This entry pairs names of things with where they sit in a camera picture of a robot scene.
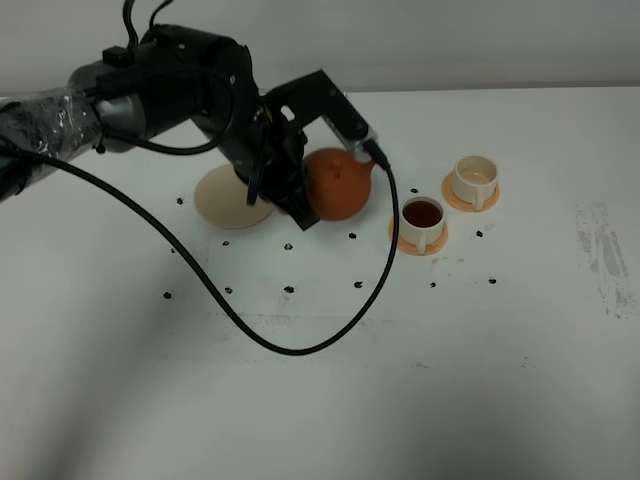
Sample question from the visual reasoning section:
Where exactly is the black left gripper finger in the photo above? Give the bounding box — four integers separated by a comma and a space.
264, 171, 319, 231

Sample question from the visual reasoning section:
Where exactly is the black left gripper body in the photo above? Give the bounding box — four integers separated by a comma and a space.
199, 89, 308, 200

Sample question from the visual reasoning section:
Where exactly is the brown clay teapot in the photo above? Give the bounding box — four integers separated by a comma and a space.
303, 148, 376, 221

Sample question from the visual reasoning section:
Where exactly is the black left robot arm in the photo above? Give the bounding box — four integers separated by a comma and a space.
1, 25, 318, 229

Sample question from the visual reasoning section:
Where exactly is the beige round teapot coaster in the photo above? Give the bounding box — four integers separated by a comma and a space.
193, 165, 275, 230

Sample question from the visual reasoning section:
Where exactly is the near white teacup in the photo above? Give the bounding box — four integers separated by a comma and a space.
400, 195, 446, 227

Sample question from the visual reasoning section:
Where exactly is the white teacup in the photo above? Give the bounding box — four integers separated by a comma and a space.
400, 195, 446, 227
451, 155, 498, 211

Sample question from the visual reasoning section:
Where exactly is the far orange saucer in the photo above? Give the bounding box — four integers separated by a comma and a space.
441, 173, 500, 213

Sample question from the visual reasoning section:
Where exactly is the far white teacup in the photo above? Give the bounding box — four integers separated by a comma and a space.
451, 155, 498, 211

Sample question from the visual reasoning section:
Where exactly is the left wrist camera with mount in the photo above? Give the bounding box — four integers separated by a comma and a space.
266, 70, 386, 167

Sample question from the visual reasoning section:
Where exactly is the black left camera cable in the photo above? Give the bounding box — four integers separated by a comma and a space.
0, 0, 401, 357

